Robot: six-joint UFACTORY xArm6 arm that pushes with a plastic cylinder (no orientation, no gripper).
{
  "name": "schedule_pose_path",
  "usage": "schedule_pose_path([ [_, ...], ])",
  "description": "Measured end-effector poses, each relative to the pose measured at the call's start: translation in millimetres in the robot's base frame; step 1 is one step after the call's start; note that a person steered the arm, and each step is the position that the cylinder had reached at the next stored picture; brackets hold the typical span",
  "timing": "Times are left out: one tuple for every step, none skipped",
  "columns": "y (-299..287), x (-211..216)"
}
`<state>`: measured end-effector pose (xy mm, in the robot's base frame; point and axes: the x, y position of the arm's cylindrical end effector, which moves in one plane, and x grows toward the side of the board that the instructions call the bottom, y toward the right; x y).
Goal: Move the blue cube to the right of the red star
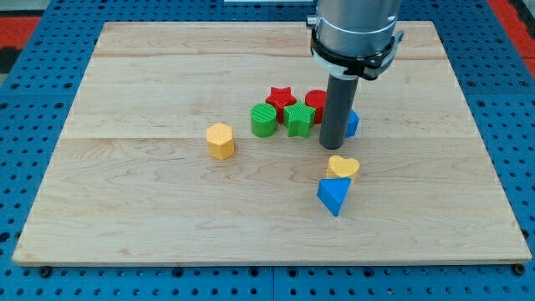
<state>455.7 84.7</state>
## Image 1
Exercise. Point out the red cylinder block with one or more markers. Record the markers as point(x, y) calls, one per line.
point(316, 98)

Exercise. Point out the blue triangle block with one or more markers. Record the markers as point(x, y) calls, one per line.
point(332, 193)

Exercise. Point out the wooden board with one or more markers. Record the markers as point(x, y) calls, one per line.
point(131, 181)

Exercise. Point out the yellow heart block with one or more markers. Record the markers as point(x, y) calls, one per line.
point(339, 167)

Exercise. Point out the green star block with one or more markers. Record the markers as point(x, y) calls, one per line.
point(299, 119)

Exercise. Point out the blue cube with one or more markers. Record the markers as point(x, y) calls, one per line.
point(353, 124)

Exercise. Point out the green cylinder block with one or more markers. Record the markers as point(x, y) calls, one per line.
point(263, 120)

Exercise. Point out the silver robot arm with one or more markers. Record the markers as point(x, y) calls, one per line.
point(353, 39)

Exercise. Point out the yellow hexagon block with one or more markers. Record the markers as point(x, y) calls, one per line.
point(219, 138)

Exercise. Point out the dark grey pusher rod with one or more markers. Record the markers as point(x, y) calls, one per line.
point(339, 101)

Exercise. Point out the red star block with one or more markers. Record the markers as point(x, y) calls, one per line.
point(280, 98)

